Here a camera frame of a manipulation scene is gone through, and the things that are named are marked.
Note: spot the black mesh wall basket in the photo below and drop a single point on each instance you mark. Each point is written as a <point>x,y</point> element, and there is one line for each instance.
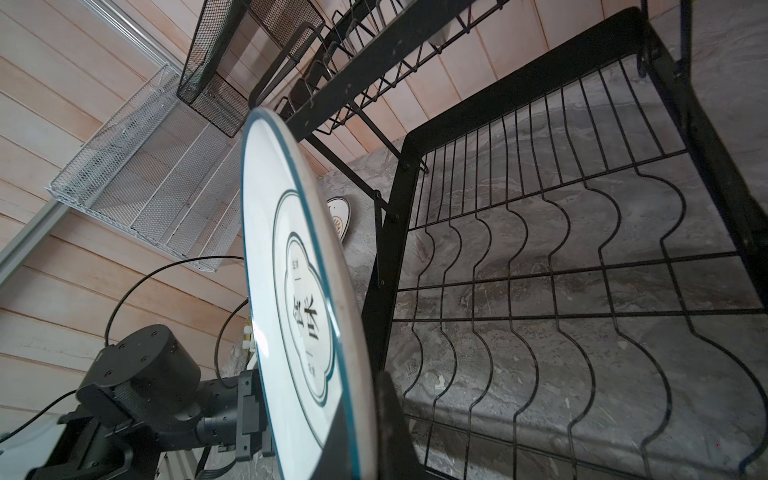
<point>241,52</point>

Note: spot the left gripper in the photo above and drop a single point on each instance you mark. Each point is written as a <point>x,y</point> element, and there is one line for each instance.
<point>235,418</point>

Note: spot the orange sunburst plate left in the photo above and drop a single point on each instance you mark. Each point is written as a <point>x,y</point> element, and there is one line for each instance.
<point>340,211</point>

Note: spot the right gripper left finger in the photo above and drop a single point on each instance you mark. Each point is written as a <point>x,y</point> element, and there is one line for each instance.
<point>340,455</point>

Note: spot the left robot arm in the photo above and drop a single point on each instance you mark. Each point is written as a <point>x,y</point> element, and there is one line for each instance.
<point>143,397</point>

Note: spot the black two-tier dish rack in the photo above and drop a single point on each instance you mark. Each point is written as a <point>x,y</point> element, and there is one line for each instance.
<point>574,281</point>

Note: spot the white plate green clover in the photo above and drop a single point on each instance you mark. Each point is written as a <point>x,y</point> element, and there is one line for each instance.
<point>310,343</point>

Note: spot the white wire mesh shelf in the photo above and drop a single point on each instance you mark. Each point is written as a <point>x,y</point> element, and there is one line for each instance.
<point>160,172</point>

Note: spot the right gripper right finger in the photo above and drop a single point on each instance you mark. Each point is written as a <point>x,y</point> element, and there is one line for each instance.
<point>397,457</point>

